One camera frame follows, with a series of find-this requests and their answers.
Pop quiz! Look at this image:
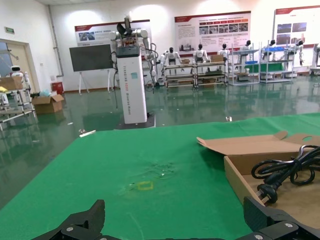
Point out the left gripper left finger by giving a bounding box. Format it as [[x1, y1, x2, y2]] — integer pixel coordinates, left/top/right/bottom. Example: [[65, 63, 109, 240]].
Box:
[[32, 199, 106, 240]]

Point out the blue plastic bin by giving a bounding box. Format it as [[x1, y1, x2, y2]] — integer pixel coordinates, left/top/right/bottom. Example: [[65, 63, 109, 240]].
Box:
[[261, 47, 286, 54]]

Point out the grey wall pipe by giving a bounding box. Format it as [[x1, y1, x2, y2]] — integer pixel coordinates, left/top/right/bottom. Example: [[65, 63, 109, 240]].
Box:
[[47, 4, 65, 79]]

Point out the tube frame workbench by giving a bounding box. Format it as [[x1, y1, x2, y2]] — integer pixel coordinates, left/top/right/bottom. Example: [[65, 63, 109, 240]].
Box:
[[194, 60, 229, 88], [163, 62, 196, 89]]

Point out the white shelf rack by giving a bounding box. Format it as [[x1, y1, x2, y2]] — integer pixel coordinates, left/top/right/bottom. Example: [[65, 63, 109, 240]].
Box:
[[258, 41, 298, 84], [228, 42, 261, 87]]

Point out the shallow open cardboard box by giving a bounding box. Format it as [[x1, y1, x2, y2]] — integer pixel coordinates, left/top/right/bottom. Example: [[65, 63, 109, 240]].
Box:
[[196, 130, 320, 240]]

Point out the red box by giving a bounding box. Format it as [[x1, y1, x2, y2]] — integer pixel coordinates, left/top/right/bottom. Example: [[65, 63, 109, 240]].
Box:
[[51, 81, 64, 95]]

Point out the poster with large photos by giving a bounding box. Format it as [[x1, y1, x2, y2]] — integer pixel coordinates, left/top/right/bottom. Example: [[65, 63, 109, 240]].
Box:
[[273, 6, 320, 47]]

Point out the wide red photo poster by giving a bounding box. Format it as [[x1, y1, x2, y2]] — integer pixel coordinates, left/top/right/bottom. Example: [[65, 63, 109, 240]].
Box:
[[174, 10, 252, 54]]

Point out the white tube frame rack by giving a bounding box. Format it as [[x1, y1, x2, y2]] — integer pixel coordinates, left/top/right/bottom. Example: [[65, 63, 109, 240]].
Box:
[[0, 87, 39, 131]]

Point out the dark screen on stand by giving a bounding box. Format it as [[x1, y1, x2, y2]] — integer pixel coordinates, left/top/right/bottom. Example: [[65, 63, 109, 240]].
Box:
[[69, 44, 115, 96]]

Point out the open cardboard floor box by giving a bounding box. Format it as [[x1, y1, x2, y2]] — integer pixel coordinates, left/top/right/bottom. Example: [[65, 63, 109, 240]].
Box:
[[31, 94, 66, 115]]

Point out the red white wall poster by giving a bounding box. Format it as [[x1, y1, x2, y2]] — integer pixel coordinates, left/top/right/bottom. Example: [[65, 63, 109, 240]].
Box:
[[74, 19, 151, 48]]

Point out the small white round-head robot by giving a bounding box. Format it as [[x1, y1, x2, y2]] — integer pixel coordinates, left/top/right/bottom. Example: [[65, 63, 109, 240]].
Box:
[[9, 65, 30, 85]]

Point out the beige door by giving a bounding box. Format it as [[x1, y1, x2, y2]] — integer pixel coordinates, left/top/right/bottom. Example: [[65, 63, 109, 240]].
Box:
[[0, 38, 39, 95]]

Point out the cardboard box on rack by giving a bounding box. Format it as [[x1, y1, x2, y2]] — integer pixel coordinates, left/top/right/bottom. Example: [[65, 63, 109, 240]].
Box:
[[0, 76, 24, 91]]

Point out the green table cloth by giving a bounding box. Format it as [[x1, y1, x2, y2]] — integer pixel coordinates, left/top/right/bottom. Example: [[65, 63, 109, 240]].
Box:
[[0, 112, 320, 240]]

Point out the white stick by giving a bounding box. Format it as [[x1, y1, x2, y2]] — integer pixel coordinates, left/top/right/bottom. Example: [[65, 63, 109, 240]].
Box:
[[79, 129, 97, 138]]

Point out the black power cable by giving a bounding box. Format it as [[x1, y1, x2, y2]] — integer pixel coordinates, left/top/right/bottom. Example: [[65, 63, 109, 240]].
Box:
[[250, 144, 320, 205]]

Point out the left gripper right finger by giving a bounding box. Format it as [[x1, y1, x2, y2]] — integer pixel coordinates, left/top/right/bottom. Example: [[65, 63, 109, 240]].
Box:
[[237, 195, 320, 240]]

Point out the yellow square band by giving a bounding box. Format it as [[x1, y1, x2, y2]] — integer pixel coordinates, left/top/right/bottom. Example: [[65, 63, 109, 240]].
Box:
[[136, 181, 155, 192]]

